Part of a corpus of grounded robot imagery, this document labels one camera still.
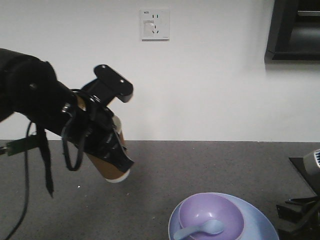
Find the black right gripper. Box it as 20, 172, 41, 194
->
276, 196, 320, 240

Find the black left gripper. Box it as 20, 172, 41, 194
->
61, 88, 134, 173

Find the brown paper cup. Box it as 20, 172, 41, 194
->
74, 96, 131, 184

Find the light blue plastic spoon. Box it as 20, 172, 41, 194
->
173, 219, 225, 240

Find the purple plastic bowl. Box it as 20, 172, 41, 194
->
178, 192, 245, 240

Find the black covered left robot arm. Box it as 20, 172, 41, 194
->
0, 49, 134, 172

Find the light blue plate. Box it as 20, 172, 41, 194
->
168, 192, 279, 240

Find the green circuit board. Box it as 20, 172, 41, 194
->
0, 135, 39, 156

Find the black range hood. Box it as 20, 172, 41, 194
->
264, 0, 320, 63

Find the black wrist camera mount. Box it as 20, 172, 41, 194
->
81, 64, 134, 106

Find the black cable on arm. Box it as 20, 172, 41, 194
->
0, 121, 36, 240

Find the white wall socket right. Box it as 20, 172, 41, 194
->
139, 9, 170, 41

